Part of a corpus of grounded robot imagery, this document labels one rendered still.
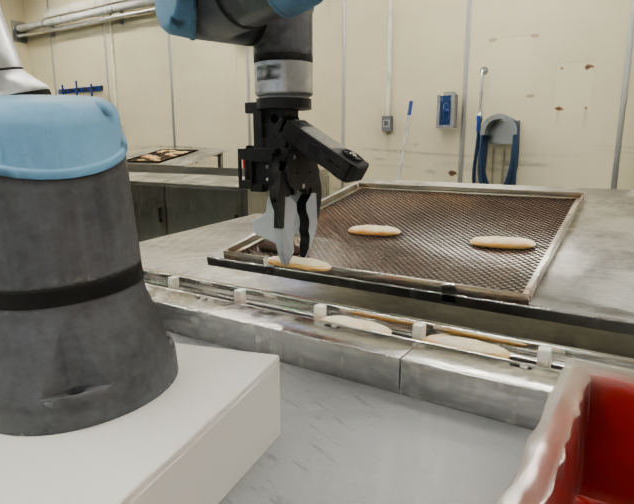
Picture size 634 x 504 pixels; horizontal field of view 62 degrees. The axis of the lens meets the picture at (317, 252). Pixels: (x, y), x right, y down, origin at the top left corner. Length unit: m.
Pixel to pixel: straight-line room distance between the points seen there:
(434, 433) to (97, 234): 0.34
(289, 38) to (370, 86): 4.15
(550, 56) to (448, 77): 0.75
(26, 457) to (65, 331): 0.08
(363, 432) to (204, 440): 0.17
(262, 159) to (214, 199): 2.94
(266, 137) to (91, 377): 0.41
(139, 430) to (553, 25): 4.21
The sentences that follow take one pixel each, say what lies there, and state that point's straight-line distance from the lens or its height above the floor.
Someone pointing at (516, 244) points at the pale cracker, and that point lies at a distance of 0.88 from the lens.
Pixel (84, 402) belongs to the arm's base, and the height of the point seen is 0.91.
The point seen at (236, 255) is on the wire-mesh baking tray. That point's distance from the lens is 0.90.
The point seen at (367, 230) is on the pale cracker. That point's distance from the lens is 0.96.
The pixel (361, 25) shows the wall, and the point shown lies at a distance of 4.94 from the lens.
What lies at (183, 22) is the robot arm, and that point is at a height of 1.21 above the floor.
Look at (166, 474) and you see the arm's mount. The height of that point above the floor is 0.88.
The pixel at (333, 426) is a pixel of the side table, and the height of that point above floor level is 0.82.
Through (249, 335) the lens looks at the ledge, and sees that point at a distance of 0.67.
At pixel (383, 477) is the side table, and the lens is 0.46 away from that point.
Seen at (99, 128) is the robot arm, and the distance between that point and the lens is 0.41.
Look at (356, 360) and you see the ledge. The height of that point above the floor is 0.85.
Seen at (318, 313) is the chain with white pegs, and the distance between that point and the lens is 0.70.
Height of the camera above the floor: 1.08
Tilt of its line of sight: 12 degrees down
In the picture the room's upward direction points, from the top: straight up
